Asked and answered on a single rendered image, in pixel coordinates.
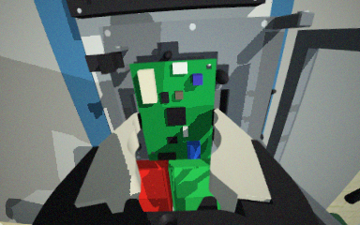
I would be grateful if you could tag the red bin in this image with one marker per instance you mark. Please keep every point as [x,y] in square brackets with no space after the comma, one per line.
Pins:
[153,195]

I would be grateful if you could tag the green circuit board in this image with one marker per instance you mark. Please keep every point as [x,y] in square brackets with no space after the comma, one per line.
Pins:
[176,100]

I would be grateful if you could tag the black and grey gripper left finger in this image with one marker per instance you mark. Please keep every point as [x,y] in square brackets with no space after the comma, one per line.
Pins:
[101,183]

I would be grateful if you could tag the green bin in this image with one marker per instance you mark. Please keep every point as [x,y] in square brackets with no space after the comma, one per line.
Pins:
[190,185]

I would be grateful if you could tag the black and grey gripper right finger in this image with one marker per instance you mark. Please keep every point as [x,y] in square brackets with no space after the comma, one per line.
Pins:
[247,180]

